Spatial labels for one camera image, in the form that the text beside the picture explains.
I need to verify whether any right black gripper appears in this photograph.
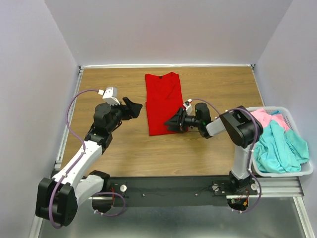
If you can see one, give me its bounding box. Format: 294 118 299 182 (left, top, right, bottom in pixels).
163 107 202 133

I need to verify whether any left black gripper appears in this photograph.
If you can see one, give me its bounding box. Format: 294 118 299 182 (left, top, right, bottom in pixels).
106 97 143 133

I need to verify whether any red t shirt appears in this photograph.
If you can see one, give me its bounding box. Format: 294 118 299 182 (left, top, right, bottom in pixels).
145 72 183 136

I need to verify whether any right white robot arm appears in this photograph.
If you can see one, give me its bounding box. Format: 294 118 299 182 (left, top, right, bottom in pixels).
164 101 264 194

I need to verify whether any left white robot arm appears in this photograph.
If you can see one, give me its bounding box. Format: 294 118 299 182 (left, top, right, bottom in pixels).
35 97 143 229

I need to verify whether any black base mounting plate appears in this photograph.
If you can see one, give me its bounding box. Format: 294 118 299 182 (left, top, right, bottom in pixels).
91 176 258 208

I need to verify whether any pink t shirt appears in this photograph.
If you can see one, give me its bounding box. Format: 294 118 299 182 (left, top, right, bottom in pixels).
251 108 290 131

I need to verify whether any turquoise t shirt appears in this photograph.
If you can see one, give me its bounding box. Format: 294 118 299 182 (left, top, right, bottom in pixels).
254 120 310 174

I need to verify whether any white plastic laundry basket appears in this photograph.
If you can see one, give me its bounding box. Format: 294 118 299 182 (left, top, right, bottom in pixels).
248 106 313 177

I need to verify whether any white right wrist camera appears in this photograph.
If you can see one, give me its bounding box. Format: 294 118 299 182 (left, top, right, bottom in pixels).
183 99 193 115

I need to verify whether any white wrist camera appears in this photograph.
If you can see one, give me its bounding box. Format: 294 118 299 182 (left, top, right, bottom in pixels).
183 99 193 115
98 87 121 105

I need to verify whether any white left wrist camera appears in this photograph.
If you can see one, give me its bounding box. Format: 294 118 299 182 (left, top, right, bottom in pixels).
98 87 121 105

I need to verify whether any aluminium frame rail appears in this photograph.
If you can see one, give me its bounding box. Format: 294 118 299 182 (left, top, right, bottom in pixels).
39 177 304 199

